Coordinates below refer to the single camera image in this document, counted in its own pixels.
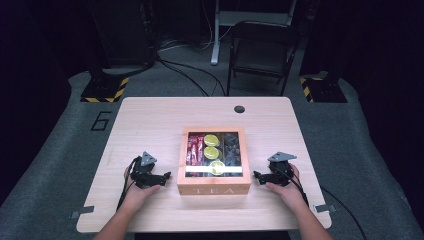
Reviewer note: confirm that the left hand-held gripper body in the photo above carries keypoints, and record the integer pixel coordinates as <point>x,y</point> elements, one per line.
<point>144,176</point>

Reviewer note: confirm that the dark curtain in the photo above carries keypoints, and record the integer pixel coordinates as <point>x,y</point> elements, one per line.
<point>30,83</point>
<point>383,66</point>

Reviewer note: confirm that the person's left hand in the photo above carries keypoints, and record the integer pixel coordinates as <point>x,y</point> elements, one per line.
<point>136,196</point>

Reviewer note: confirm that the black folding chair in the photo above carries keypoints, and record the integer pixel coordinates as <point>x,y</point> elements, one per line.
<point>263,50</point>

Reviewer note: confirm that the grey tape piece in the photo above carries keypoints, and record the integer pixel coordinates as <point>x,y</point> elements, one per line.
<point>82,211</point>
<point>325,208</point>

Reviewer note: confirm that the person's right hand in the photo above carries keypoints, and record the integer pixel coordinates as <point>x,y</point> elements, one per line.
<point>291,195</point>

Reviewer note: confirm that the black hazard-striped stand base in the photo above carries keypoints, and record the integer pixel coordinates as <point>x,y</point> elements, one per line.
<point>325,90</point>
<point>103,90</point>

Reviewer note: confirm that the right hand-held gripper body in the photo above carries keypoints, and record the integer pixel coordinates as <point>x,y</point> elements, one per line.
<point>280,173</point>

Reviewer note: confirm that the green round tea capsule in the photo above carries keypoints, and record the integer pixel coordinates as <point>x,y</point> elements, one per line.
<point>211,153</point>
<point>211,140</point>
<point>217,167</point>

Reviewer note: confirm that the wooden tea box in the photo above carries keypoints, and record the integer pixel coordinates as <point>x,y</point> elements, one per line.
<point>213,186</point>

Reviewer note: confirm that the white metal stand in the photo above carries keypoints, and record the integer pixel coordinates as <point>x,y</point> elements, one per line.
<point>216,40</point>

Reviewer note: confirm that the pile of dark tea packets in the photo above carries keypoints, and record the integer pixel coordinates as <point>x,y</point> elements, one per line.
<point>232,150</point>

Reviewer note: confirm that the black equipment cabinet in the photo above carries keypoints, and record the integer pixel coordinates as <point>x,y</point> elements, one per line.
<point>123,33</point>

